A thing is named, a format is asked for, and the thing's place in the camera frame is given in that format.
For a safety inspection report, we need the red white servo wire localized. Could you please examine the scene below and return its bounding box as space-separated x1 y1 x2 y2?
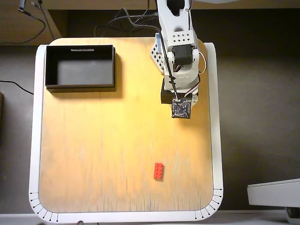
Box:
184 50 207 98

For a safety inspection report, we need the black floor cable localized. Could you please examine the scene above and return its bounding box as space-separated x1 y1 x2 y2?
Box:
0 80 35 95

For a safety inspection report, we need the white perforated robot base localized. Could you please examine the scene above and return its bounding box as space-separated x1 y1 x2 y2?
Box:
150 32 166 75

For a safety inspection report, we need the red lego block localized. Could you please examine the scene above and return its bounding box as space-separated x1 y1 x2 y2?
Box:
153 162 165 181

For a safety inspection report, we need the thin black cable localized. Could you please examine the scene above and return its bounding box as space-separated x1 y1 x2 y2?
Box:
29 0 56 40

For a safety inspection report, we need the white box-shaped object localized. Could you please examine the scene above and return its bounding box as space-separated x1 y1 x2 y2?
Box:
247 178 300 208

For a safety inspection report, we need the black camera cable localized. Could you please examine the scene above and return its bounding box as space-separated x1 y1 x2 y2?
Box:
119 8 180 101

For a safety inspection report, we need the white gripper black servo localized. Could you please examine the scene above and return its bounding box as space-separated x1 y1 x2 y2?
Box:
161 75 200 105

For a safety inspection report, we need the black cable with plug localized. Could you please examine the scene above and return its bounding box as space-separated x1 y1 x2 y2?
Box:
0 0 46 45

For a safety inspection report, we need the black rectangular bin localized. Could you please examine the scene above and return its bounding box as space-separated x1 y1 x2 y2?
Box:
45 44 117 93

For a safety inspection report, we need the grey background cable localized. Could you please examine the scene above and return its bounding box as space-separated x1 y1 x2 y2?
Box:
94 13 160 36

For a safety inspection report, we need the black camera circuit board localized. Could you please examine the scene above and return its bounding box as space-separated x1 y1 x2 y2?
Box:
171 97 192 120

